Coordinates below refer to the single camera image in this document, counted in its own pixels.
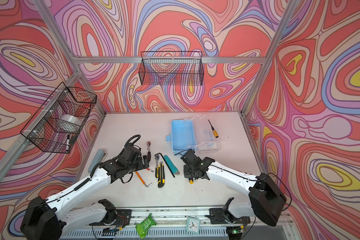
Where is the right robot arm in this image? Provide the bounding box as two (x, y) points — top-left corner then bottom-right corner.
(180, 150), (287, 227)

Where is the black wire basket wall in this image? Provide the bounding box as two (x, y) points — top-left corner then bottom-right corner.
(139, 51), (204, 86)
(20, 83), (97, 154)

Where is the large yellow black utility knife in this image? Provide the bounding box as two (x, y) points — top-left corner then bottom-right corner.
(158, 162), (165, 188)

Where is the black marker in basket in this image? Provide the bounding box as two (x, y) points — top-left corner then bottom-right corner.
(66, 135), (70, 153)

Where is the grey blue stapler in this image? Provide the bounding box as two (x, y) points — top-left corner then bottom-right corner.
(88, 149), (108, 174)

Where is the grey tape roll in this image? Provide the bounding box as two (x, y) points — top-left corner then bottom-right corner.
(60, 114), (82, 126)

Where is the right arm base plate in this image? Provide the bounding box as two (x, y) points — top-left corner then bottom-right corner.
(206, 208), (251, 226)

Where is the orange hex key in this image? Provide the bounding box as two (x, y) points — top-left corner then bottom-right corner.
(134, 170), (154, 188)

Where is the teal utility knife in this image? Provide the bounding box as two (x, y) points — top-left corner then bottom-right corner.
(164, 155), (180, 175)

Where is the ratchet wrench dark handle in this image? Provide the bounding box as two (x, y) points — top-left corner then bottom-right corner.
(147, 141), (152, 162)

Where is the black wire basket back wall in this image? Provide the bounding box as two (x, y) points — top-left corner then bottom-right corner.
(139, 51), (204, 86)

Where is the small teal alarm clock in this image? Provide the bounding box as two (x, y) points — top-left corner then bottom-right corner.
(186, 217), (201, 234)

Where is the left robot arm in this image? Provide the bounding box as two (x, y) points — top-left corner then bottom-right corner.
(20, 145), (150, 240)

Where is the light blue plastic tool box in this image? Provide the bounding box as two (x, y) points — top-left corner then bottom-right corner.
(166, 115), (221, 154)

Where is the black wire basket left wall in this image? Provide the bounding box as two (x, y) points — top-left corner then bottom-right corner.
(20, 83), (97, 154)

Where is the small yellow handle screwdriver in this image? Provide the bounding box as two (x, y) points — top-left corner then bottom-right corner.
(208, 120), (219, 138)

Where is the black hex key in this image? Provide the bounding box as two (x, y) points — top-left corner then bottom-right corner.
(155, 153), (175, 178)

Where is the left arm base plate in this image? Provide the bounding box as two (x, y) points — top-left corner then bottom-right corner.
(90, 209), (132, 228)

